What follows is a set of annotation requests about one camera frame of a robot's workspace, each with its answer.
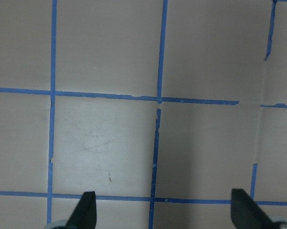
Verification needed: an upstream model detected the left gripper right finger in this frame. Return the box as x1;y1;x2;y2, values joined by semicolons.
230;188;273;229

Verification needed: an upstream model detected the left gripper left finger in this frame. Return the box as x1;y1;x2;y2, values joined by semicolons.
66;191;97;229

